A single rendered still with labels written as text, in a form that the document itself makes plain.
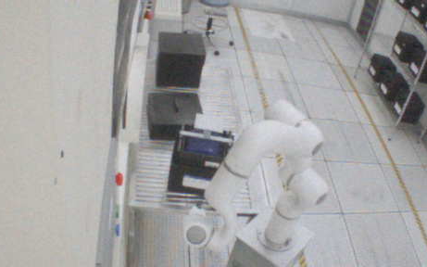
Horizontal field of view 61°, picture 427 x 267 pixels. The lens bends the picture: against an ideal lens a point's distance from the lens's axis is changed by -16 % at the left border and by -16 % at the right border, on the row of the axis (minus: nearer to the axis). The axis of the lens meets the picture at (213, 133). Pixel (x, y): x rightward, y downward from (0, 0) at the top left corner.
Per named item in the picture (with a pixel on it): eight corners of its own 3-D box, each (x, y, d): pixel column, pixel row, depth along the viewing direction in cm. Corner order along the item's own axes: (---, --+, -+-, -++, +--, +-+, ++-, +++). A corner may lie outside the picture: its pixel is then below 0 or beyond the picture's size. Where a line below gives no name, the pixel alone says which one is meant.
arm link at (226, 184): (270, 178, 129) (221, 246, 139) (225, 153, 128) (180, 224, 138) (270, 191, 121) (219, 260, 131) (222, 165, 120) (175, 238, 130)
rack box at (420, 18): (405, 11, 376) (412, -10, 359) (424, 18, 380) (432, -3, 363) (418, 23, 353) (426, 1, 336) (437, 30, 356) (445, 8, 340)
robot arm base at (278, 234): (303, 235, 186) (317, 209, 175) (281, 258, 174) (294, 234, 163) (272, 212, 195) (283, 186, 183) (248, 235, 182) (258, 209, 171)
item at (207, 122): (170, 184, 198) (178, 133, 178) (176, 156, 213) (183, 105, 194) (222, 193, 199) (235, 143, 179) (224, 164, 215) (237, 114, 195)
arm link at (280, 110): (300, 204, 163) (274, 178, 172) (321, 184, 165) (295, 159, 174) (287, 139, 122) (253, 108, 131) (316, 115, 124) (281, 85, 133)
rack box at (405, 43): (389, 48, 409) (395, 28, 393) (408, 54, 412) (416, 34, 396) (398, 61, 386) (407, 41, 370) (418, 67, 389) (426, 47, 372)
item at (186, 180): (166, 190, 195) (169, 164, 184) (174, 151, 217) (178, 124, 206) (225, 200, 196) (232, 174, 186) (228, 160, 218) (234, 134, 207)
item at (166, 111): (205, 139, 228) (208, 120, 219) (149, 139, 220) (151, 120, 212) (195, 106, 249) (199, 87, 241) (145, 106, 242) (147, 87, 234)
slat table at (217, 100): (227, 287, 241) (258, 213, 193) (130, 283, 232) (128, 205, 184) (213, 147, 340) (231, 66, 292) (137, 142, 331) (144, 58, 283)
